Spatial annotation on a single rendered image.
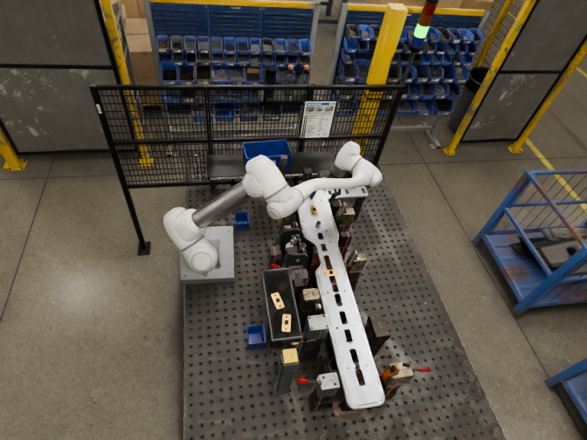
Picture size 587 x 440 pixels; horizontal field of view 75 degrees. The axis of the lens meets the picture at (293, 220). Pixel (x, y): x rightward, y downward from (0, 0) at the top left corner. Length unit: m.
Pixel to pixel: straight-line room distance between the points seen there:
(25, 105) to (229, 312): 2.68
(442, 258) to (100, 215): 3.18
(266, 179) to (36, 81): 2.62
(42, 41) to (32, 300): 1.98
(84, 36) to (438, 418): 3.55
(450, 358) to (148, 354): 2.01
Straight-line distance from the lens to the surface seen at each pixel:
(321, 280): 2.16
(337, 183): 2.06
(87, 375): 3.15
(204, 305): 2.40
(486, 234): 4.03
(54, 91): 4.00
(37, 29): 3.74
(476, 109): 4.80
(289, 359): 1.77
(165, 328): 3.15
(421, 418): 2.35
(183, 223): 2.11
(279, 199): 1.81
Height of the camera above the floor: 2.81
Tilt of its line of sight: 49 degrees down
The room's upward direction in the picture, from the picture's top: 9 degrees clockwise
